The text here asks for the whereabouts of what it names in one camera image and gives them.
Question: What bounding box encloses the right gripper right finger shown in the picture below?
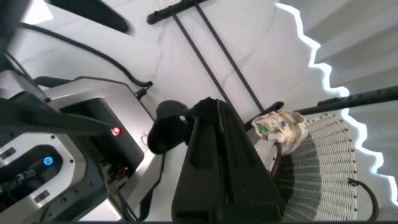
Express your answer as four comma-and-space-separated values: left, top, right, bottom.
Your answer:
216, 98, 286, 222

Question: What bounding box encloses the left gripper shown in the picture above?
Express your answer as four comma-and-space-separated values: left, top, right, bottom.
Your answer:
0, 0, 130, 63

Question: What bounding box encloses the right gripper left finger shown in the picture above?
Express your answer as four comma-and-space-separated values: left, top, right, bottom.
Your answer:
171, 98, 224, 222

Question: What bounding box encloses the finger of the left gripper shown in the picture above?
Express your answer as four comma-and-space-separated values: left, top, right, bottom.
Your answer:
0, 96, 114, 141

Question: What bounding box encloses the black garment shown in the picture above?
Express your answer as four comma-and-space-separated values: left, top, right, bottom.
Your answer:
147, 96, 220, 156

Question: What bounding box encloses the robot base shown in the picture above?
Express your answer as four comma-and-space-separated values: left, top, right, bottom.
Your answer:
0, 70, 165, 222

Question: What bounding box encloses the white laundry basket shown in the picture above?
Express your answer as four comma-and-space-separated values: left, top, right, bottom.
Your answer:
248, 113, 380, 222

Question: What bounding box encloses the black clothes rack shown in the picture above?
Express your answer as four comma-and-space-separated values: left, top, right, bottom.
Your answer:
146, 0, 398, 131

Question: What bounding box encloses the cream printed garment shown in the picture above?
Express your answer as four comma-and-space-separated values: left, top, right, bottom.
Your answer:
251, 108, 309, 155

